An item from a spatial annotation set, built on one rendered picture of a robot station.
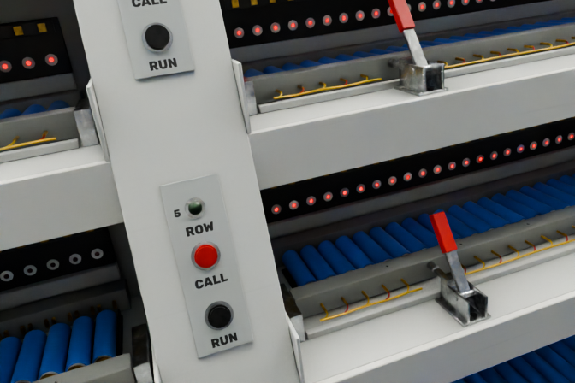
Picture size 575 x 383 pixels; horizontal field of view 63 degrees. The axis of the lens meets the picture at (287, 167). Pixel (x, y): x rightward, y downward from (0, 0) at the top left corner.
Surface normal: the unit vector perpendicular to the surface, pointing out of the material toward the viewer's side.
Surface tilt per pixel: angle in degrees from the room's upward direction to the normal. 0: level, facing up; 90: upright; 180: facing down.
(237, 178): 90
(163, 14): 90
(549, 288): 18
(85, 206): 108
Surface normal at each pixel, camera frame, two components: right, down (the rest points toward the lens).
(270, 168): 0.31, 0.30
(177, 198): 0.26, 0.00
